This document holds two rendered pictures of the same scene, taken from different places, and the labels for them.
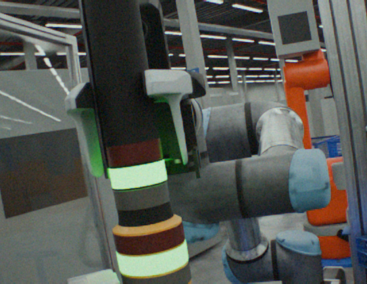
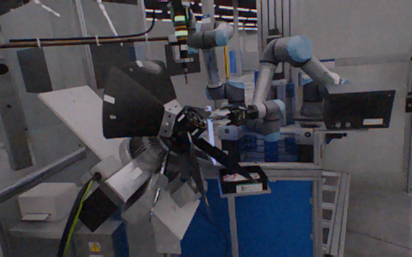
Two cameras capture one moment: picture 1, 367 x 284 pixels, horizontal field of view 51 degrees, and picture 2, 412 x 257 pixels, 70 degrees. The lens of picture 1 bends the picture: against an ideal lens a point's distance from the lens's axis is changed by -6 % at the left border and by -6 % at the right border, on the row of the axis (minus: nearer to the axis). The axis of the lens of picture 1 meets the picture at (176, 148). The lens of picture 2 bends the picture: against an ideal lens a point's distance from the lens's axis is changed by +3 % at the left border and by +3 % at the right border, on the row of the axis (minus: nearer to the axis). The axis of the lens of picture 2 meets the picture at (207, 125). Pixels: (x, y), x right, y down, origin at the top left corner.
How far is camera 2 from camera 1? 90 cm
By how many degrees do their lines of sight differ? 11
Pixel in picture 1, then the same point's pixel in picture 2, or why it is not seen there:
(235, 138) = not seen: hidden behind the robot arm
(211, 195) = (195, 39)
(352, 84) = (265, 19)
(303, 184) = (218, 37)
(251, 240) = (216, 79)
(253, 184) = (206, 37)
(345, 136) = (260, 41)
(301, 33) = not seen: outside the picture
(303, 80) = not seen: hidden behind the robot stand
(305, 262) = (237, 90)
